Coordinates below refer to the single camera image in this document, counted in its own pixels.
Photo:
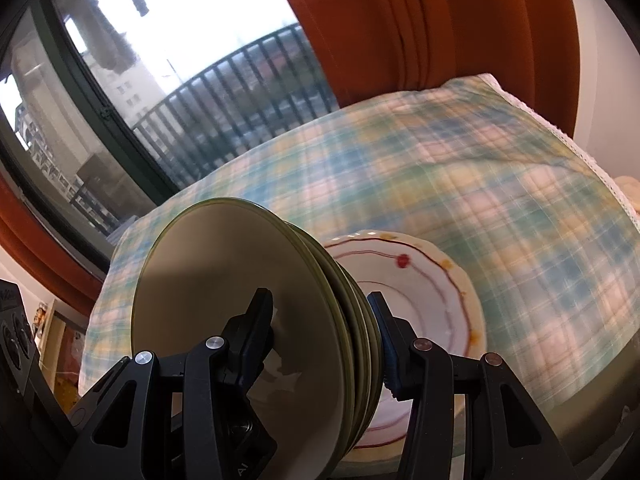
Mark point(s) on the orange curtain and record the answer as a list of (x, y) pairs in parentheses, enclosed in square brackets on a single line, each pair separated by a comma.
[(45, 250), (400, 20)]

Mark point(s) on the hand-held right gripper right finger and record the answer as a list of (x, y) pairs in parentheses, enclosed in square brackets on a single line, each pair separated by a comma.
[(390, 360)]

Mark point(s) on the dark balcony railing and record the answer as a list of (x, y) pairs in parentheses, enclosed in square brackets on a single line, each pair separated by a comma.
[(200, 78)]

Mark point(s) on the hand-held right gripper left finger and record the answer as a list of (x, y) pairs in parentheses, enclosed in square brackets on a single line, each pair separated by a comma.
[(255, 320)]

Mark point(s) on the small red pattern plate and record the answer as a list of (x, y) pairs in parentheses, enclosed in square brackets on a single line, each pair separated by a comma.
[(430, 300)]

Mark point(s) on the pastel plaid tablecloth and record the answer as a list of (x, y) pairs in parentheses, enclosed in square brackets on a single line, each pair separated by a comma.
[(450, 185)]

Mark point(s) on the round yellow flower plate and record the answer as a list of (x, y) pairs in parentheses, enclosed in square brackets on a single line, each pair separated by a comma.
[(387, 236)]

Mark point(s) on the grey fuzzy hanging cloth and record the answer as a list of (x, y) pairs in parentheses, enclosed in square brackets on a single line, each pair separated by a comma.
[(105, 45)]

